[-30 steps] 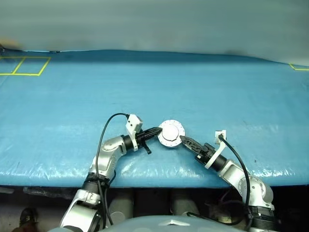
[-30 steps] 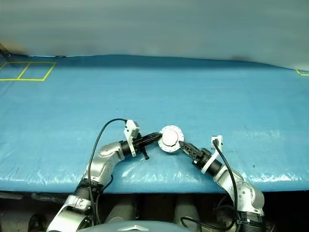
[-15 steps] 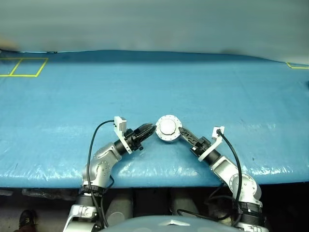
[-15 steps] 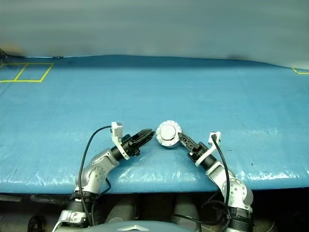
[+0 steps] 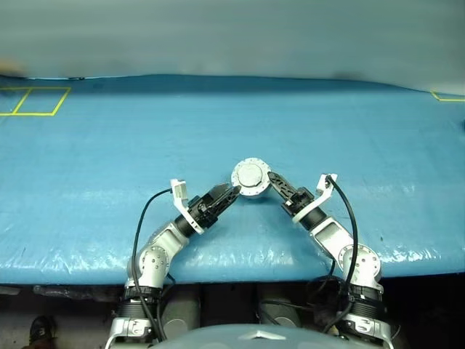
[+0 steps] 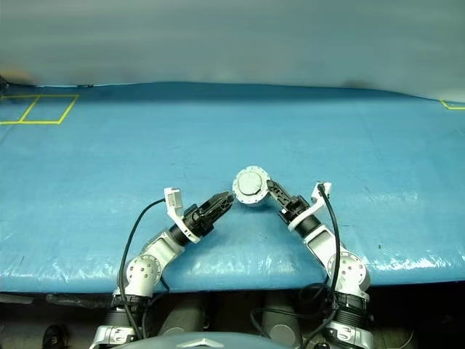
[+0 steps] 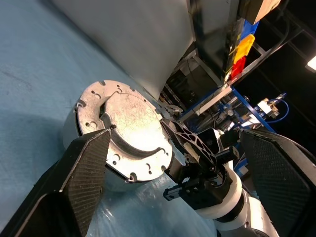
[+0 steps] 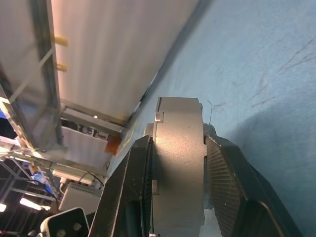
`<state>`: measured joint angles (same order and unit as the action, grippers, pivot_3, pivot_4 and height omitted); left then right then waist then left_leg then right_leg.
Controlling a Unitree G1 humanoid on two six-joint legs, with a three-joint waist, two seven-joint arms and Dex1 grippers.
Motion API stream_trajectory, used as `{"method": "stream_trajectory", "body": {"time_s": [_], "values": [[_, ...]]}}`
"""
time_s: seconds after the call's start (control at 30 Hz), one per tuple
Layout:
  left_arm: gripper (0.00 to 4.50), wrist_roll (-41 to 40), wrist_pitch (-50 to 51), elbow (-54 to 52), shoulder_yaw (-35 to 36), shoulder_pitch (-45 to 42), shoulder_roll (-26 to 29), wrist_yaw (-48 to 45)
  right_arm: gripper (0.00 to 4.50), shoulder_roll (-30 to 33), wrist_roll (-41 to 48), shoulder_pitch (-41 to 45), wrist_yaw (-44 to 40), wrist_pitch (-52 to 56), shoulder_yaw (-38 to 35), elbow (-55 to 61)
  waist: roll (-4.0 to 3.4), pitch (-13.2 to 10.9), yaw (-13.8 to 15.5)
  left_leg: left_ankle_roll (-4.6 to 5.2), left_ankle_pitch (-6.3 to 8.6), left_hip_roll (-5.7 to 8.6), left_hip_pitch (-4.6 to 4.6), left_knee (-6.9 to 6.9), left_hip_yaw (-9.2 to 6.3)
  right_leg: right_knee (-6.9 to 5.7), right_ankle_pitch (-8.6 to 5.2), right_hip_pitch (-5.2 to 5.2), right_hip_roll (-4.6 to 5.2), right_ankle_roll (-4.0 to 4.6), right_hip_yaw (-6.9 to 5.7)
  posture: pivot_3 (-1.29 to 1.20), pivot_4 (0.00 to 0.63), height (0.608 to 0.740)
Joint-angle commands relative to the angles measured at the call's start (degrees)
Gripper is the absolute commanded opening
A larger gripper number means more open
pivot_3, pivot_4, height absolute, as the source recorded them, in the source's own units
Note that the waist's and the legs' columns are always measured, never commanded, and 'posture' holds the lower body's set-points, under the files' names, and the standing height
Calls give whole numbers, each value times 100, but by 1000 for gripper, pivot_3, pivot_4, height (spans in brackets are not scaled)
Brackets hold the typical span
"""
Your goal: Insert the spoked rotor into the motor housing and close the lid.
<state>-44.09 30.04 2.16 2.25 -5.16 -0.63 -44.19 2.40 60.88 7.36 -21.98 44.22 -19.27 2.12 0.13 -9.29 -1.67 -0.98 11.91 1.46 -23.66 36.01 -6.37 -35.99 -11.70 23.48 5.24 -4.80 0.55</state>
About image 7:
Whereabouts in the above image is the silver hinged motor housing lid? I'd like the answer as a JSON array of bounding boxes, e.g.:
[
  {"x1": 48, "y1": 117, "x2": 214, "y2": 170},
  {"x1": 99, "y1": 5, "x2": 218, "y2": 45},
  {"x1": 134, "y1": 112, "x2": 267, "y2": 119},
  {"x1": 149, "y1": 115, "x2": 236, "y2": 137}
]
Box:
[{"x1": 75, "y1": 79, "x2": 185, "y2": 184}]

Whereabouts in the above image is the blue metal machine frame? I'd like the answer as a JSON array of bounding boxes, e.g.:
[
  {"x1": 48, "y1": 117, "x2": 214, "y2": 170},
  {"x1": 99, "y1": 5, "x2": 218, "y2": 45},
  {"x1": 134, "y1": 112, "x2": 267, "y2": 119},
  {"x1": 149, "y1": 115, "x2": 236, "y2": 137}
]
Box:
[{"x1": 182, "y1": 86, "x2": 275, "y2": 134}]

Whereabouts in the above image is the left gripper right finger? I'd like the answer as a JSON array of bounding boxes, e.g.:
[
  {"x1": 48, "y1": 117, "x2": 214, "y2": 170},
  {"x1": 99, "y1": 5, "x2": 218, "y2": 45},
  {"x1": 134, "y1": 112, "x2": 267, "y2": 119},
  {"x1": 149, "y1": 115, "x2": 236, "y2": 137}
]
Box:
[{"x1": 239, "y1": 128, "x2": 316, "y2": 237}]

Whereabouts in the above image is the brown cardboard box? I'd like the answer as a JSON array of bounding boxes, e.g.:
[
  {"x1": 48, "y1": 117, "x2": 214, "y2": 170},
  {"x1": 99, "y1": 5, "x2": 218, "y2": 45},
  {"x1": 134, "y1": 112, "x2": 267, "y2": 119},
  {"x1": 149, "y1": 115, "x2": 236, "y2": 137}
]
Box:
[{"x1": 246, "y1": 0, "x2": 282, "y2": 23}]

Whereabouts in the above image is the yellow plastic bin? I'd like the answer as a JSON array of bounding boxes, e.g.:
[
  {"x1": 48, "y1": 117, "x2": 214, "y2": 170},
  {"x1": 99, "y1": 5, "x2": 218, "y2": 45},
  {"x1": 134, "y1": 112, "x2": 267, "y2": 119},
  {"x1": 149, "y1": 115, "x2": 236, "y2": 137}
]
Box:
[{"x1": 233, "y1": 34, "x2": 256, "y2": 64}]

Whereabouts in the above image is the blue plastic bin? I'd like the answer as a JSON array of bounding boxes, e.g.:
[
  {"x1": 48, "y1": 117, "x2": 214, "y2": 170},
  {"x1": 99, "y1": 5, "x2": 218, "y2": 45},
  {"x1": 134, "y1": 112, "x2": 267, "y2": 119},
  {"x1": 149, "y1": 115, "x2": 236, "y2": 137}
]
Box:
[{"x1": 242, "y1": 19, "x2": 260, "y2": 40}]

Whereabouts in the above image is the shiny dark steel column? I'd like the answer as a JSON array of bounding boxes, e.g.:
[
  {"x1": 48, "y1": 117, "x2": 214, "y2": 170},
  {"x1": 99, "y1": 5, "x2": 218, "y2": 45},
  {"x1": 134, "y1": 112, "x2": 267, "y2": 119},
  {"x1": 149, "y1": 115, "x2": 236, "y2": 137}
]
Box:
[{"x1": 187, "y1": 0, "x2": 245, "y2": 85}]

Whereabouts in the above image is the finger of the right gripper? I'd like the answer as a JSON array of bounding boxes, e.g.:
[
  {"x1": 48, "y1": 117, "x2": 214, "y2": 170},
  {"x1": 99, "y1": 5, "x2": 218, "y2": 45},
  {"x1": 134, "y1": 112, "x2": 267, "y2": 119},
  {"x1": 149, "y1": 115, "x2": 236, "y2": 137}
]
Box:
[
  {"x1": 169, "y1": 153, "x2": 189, "y2": 181},
  {"x1": 159, "y1": 118, "x2": 218, "y2": 171}
]

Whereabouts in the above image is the red plastic bin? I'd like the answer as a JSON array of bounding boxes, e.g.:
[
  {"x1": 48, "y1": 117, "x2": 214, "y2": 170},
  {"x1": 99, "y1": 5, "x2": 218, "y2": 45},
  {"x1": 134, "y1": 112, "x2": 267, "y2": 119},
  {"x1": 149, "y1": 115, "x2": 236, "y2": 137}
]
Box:
[{"x1": 230, "y1": 56, "x2": 246, "y2": 80}]

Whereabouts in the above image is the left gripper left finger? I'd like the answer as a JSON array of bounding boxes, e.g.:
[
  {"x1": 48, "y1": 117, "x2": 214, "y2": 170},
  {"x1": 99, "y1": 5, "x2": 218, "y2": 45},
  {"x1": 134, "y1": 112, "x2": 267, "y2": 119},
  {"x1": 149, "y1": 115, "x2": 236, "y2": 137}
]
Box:
[{"x1": 0, "y1": 128, "x2": 112, "y2": 237}]

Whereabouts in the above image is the blue pneumatic tube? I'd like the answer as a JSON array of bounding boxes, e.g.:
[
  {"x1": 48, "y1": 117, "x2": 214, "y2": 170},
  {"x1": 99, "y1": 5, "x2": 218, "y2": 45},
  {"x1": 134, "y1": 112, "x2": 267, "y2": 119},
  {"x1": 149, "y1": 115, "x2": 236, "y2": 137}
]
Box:
[{"x1": 278, "y1": 92, "x2": 290, "y2": 121}]

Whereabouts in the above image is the white brass pneumatic valve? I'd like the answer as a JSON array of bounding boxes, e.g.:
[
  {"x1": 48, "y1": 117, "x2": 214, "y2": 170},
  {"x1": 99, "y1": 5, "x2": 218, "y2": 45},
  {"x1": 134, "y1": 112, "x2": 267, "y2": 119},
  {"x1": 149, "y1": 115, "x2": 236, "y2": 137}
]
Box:
[{"x1": 257, "y1": 97, "x2": 281, "y2": 119}]

